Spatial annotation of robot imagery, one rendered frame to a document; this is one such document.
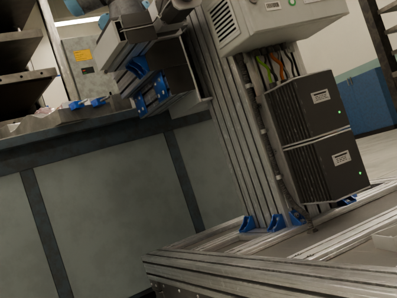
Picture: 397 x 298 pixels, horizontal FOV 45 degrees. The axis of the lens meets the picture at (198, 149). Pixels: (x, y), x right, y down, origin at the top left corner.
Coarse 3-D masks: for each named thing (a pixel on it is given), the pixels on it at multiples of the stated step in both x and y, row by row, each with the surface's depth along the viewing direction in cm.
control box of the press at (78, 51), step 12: (84, 36) 302; (96, 36) 306; (72, 48) 296; (84, 48) 300; (72, 60) 294; (84, 60) 298; (72, 72) 293; (84, 72) 297; (96, 72) 301; (108, 72) 304; (84, 84) 296; (96, 84) 299; (108, 84) 303; (84, 96) 294; (96, 96) 298
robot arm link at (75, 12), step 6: (66, 0) 172; (72, 0) 172; (78, 0) 171; (84, 0) 172; (90, 0) 172; (96, 0) 172; (66, 6) 174; (72, 6) 173; (78, 6) 173; (84, 6) 173; (90, 6) 174; (96, 6) 174; (102, 6) 176; (72, 12) 175; (78, 12) 175; (84, 12) 176
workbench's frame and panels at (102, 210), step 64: (64, 128) 188; (128, 128) 207; (192, 128) 223; (0, 192) 177; (64, 192) 188; (128, 192) 201; (192, 192) 216; (0, 256) 173; (64, 256) 184; (128, 256) 196
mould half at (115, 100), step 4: (112, 96) 208; (116, 96) 209; (120, 96) 210; (108, 100) 211; (112, 100) 208; (116, 100) 209; (120, 100) 210; (124, 100) 211; (128, 100) 212; (112, 104) 209; (116, 104) 208; (120, 104) 209; (124, 104) 210; (128, 104) 211; (112, 108) 210; (116, 108) 208; (120, 108) 209; (124, 108) 210; (128, 108) 211
